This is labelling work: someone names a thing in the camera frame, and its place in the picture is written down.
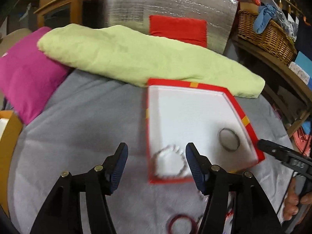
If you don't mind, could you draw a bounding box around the grey blanket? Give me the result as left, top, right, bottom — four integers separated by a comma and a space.
7, 70, 293, 233

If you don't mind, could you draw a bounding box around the small red pillow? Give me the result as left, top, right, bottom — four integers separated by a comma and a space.
149, 15, 207, 48

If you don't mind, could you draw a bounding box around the silver foil insulation panel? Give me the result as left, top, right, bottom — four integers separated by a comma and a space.
105, 0, 238, 54

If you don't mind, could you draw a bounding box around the blue cloth in basket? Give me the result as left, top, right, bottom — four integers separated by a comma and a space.
253, 3, 277, 34

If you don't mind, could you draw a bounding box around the dark red bangle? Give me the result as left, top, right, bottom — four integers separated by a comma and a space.
167, 214, 198, 234

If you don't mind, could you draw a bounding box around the red shallow gift box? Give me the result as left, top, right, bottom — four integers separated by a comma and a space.
146, 79, 265, 184

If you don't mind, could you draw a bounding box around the orange box lid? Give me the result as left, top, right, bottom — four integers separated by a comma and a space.
0, 110, 23, 217

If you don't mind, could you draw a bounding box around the wooden bench table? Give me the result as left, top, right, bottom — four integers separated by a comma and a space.
232, 35, 311, 137

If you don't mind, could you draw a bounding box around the light green folded quilt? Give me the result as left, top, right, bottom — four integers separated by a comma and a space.
37, 24, 265, 98

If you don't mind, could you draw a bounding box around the magenta cushion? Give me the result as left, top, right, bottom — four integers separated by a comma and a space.
1, 27, 70, 125

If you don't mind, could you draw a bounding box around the wooden cabinet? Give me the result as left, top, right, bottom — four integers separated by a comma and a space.
34, 0, 103, 29

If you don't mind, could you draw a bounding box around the wicker basket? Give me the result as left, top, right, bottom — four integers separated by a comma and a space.
238, 10, 297, 65

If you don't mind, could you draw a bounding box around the silver bangle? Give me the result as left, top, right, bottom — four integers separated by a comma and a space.
218, 128, 241, 152

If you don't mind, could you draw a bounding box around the person right hand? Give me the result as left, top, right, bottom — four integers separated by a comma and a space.
282, 177, 312, 223

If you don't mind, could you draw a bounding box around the white bead bracelet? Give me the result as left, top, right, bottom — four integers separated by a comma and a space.
150, 144, 189, 180

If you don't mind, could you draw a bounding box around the white patterned box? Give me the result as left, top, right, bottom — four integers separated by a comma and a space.
288, 62, 310, 85

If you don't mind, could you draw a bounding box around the blue shoe box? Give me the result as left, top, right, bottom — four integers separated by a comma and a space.
295, 51, 312, 89

